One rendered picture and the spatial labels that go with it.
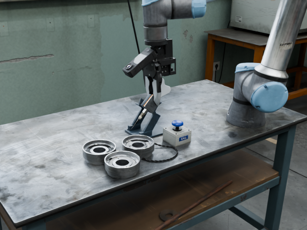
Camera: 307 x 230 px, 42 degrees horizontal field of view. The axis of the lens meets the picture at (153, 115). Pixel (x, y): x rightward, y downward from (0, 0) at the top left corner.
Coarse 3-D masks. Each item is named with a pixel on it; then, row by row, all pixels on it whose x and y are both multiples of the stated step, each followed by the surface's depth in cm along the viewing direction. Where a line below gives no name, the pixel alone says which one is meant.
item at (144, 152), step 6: (126, 138) 131; (132, 138) 132; (138, 138) 133; (144, 138) 132; (150, 138) 131; (132, 144) 129; (138, 144) 130; (144, 144) 129; (150, 144) 129; (126, 150) 125; (132, 150) 123; (138, 150) 123; (144, 150) 124; (150, 150) 125; (144, 156) 125
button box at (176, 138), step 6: (174, 126) 138; (180, 126) 139; (168, 132) 135; (174, 132) 134; (180, 132) 134; (186, 132) 135; (168, 138) 136; (174, 138) 133; (180, 138) 134; (186, 138) 136; (174, 144) 134; (180, 144) 135
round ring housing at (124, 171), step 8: (112, 152) 121; (120, 152) 122; (128, 152) 121; (104, 160) 116; (120, 160) 119; (128, 160) 119; (136, 160) 119; (112, 168) 113; (120, 168) 112; (128, 168) 113; (136, 168) 115; (112, 176) 115; (120, 176) 114; (128, 176) 115
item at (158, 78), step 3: (156, 69) 125; (156, 72) 124; (159, 72) 124; (156, 75) 125; (159, 75) 125; (156, 78) 125; (159, 78) 125; (156, 81) 126; (159, 81) 125; (159, 84) 125; (159, 87) 126; (159, 90) 127
